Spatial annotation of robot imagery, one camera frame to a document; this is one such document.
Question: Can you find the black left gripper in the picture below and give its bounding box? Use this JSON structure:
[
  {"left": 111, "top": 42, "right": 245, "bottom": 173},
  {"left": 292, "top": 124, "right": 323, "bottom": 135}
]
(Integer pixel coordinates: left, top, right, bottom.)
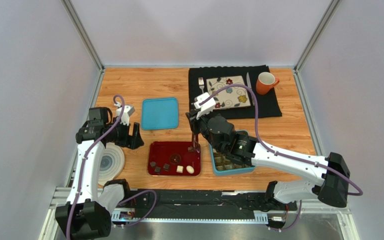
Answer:
[{"left": 106, "top": 118, "right": 144, "bottom": 150}]

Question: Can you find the brown rectangular chocolate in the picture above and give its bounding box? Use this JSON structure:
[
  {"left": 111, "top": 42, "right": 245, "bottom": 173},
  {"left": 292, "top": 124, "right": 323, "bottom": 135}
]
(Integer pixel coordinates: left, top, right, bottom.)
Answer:
[{"left": 187, "top": 146, "right": 196, "bottom": 153}]

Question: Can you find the white egg-shaped chocolate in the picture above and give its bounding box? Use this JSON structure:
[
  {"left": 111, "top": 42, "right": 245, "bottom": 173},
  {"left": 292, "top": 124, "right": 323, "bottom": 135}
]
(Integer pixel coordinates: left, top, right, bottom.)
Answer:
[{"left": 186, "top": 165, "right": 195, "bottom": 174}]

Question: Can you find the dark striped square chocolate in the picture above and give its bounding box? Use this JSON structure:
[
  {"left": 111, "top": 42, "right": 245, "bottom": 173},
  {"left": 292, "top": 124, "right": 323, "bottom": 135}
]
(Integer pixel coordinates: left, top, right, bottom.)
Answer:
[{"left": 163, "top": 163, "right": 171, "bottom": 171}]

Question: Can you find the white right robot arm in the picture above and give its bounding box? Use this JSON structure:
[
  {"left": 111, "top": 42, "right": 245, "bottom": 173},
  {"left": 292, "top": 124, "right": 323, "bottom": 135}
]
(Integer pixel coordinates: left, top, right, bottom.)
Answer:
[{"left": 185, "top": 110, "right": 350, "bottom": 208}]

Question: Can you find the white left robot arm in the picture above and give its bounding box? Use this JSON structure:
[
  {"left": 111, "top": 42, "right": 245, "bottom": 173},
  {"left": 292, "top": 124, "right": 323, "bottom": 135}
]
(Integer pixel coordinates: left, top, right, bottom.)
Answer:
[{"left": 55, "top": 104, "right": 144, "bottom": 240}]

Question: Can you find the blue chocolate tin box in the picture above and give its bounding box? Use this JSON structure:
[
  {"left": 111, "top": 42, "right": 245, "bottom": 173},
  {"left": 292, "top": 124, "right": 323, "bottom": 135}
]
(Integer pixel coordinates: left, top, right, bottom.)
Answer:
[{"left": 209, "top": 144, "right": 256, "bottom": 177}]

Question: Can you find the white square chocolate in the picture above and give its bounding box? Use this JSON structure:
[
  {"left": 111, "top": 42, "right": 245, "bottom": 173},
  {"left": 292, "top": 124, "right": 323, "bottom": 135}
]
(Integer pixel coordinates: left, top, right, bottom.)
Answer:
[{"left": 176, "top": 165, "right": 184, "bottom": 174}]

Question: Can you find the red chocolate tray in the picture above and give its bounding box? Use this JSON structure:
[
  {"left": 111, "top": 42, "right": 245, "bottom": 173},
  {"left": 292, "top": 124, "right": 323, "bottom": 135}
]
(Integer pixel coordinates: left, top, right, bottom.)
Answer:
[{"left": 147, "top": 141, "right": 202, "bottom": 177}]

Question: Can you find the dark striped cube chocolate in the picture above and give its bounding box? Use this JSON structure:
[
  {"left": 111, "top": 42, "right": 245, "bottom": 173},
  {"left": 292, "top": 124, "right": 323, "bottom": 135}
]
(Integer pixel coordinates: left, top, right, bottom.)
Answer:
[{"left": 154, "top": 166, "right": 161, "bottom": 175}]

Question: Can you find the floral square plate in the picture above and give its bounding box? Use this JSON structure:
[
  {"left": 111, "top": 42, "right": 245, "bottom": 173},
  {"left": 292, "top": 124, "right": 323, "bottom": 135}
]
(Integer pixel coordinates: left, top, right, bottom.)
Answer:
[{"left": 206, "top": 75, "right": 251, "bottom": 110}]

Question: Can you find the white round plate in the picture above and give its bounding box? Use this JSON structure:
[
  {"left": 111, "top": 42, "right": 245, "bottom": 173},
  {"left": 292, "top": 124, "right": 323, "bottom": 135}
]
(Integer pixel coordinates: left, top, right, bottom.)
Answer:
[{"left": 98, "top": 143, "right": 126, "bottom": 186}]

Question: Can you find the black cloth placemat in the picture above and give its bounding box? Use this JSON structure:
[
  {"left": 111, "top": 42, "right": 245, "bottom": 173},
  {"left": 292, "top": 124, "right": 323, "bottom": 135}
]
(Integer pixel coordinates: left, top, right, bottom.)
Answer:
[{"left": 188, "top": 65, "right": 282, "bottom": 118}]

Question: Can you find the silver fork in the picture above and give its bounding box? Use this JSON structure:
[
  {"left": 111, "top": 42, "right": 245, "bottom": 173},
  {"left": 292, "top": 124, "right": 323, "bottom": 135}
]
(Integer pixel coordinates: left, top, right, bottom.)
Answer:
[{"left": 198, "top": 77, "right": 205, "bottom": 94}]

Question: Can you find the blue tin lid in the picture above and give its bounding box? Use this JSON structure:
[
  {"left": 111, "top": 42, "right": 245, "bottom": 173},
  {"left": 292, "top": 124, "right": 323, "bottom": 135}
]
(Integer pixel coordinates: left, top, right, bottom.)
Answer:
[{"left": 141, "top": 97, "right": 179, "bottom": 131}]

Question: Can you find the silver table knife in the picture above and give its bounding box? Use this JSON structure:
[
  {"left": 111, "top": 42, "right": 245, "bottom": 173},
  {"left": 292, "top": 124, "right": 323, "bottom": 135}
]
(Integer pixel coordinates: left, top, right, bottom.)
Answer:
[{"left": 246, "top": 72, "right": 255, "bottom": 106}]

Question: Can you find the orange mug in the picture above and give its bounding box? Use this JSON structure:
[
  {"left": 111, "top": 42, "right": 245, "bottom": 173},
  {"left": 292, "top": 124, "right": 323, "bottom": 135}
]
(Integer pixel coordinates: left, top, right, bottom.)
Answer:
[{"left": 256, "top": 72, "right": 280, "bottom": 95}]

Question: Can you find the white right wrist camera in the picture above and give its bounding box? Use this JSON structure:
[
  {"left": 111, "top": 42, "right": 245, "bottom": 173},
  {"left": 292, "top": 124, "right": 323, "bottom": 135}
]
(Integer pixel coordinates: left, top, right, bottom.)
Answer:
[{"left": 192, "top": 92, "right": 216, "bottom": 120}]

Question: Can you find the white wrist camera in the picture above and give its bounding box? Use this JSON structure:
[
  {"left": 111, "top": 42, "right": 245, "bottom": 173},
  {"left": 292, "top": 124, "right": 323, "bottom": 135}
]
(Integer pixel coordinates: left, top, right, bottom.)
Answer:
[
  {"left": 192, "top": 92, "right": 216, "bottom": 120},
  {"left": 114, "top": 102, "right": 135, "bottom": 126}
]

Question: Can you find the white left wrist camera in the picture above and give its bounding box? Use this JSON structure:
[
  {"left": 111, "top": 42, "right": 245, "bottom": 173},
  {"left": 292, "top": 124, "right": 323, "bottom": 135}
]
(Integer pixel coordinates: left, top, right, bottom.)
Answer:
[{"left": 114, "top": 102, "right": 135, "bottom": 126}]

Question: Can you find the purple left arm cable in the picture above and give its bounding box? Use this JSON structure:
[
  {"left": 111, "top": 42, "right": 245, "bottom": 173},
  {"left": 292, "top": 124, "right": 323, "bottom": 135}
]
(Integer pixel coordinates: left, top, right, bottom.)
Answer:
[{"left": 65, "top": 94, "right": 158, "bottom": 240}]

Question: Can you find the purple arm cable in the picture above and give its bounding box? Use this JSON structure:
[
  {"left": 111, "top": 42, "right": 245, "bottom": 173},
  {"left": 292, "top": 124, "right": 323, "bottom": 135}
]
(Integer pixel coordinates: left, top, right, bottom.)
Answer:
[
  {"left": 65, "top": 94, "right": 158, "bottom": 240},
  {"left": 200, "top": 83, "right": 364, "bottom": 232}
]

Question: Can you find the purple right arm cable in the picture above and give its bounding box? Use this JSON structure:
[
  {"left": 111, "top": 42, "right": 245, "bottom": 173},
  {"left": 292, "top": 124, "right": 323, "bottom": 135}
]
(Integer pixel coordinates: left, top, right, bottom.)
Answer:
[{"left": 200, "top": 83, "right": 364, "bottom": 232}]

